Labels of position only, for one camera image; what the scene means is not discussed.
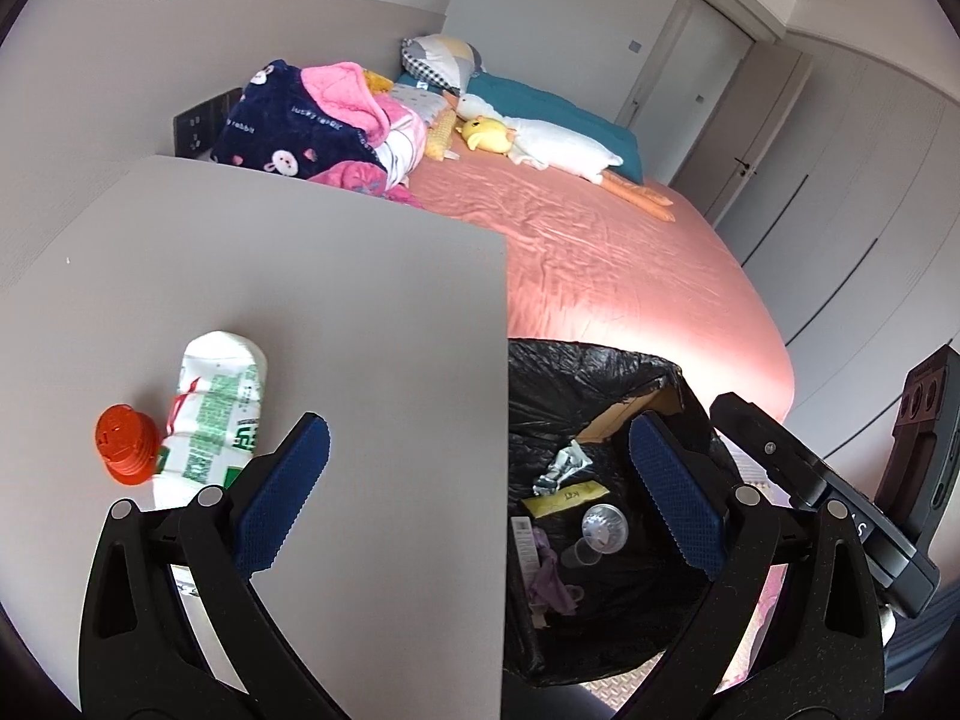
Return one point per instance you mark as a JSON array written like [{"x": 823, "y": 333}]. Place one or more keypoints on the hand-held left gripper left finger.
[{"x": 281, "y": 495}]

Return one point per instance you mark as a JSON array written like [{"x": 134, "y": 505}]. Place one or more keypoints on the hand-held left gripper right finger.
[{"x": 675, "y": 495}]

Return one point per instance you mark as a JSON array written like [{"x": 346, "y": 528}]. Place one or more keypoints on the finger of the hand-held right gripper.
[{"x": 765, "y": 450}]

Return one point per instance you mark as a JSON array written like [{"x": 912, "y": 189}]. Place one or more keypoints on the white green tube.
[{"x": 217, "y": 405}]

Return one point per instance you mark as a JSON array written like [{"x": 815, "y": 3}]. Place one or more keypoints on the cardboard bin with black bag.
[{"x": 555, "y": 371}]

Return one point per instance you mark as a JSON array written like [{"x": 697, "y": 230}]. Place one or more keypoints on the crumpled silver wrapper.
[{"x": 566, "y": 465}]

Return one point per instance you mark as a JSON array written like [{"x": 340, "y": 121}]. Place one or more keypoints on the purple cloth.
[{"x": 551, "y": 581}]

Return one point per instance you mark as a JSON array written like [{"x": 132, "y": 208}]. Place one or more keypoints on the white packet with barcode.
[{"x": 525, "y": 547}]

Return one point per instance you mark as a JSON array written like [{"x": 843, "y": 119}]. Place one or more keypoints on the red screw cap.
[{"x": 124, "y": 442}]

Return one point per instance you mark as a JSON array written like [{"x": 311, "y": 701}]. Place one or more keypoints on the foam floor mat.
[{"x": 600, "y": 694}]

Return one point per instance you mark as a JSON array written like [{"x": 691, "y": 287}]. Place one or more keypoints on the bed with pink sheet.
[{"x": 600, "y": 270}]

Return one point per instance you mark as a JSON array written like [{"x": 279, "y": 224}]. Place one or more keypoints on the grey wardrobe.
[{"x": 862, "y": 225}]

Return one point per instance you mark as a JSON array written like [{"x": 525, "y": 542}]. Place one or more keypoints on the white goose plush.
[{"x": 555, "y": 144}]

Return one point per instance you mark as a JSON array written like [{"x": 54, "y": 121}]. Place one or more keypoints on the navy printed blanket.
[{"x": 277, "y": 124}]

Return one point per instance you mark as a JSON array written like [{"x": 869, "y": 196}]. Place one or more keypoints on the yellow long plush toy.
[{"x": 441, "y": 135}]

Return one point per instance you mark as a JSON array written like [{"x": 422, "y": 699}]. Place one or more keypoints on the white room door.
[{"x": 690, "y": 52}]

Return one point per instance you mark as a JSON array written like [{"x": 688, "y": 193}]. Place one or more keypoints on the pink quilted cloth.
[{"x": 341, "y": 94}]

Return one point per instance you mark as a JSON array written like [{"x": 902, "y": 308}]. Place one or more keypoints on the yellow duck plush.
[{"x": 487, "y": 135}]

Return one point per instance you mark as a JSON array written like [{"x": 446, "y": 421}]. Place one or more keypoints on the small pale pillow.
[{"x": 420, "y": 99}]

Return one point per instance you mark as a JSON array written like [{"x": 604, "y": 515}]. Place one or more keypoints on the yellow cloth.
[{"x": 377, "y": 81}]

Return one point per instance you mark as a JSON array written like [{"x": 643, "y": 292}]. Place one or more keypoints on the checkered patchwork pillow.
[{"x": 442, "y": 60}]

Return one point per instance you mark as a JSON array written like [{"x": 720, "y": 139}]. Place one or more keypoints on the black wall socket panel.
[{"x": 202, "y": 127}]

